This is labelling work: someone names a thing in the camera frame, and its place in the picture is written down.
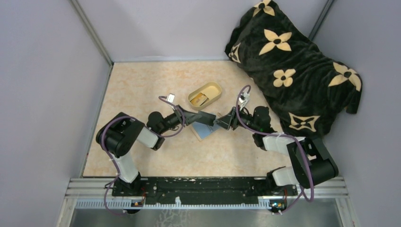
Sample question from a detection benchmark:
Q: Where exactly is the beige oval tray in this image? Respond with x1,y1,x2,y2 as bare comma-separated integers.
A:
187,82,222,110

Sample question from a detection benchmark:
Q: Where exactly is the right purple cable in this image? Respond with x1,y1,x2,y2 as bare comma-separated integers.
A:
235,84,315,216

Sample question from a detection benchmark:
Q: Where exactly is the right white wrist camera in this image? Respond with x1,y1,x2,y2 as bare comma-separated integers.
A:
238,92,250,105

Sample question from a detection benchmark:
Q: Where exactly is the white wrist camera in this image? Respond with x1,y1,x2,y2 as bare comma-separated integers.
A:
238,92,250,105
166,93,175,103

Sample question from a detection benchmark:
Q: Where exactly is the gold VIP card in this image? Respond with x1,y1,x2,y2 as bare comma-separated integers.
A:
190,93,209,107

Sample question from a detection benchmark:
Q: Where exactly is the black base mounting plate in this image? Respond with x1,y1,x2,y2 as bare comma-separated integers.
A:
112,177,298,205

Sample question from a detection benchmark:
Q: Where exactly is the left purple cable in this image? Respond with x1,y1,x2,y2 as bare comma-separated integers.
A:
99,95,188,216

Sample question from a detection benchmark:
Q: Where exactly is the aluminium frame rail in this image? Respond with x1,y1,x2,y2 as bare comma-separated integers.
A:
65,177,349,212

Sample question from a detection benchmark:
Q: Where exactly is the black credit card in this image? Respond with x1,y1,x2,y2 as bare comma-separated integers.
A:
196,114,216,126

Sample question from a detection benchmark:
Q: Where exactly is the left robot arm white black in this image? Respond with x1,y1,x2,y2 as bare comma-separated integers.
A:
96,106,216,196

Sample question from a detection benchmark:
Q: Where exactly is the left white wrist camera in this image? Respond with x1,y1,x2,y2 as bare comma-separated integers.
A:
166,93,175,103

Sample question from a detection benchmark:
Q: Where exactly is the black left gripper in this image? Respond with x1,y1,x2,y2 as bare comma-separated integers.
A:
159,104,203,134

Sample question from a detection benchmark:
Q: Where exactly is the black floral blanket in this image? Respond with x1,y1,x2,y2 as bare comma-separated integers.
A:
225,0,363,137

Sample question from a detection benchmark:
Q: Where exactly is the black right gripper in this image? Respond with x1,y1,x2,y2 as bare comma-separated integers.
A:
214,105,259,132

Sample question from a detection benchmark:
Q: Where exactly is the purple cable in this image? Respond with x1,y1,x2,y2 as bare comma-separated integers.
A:
99,95,188,216
235,84,315,216

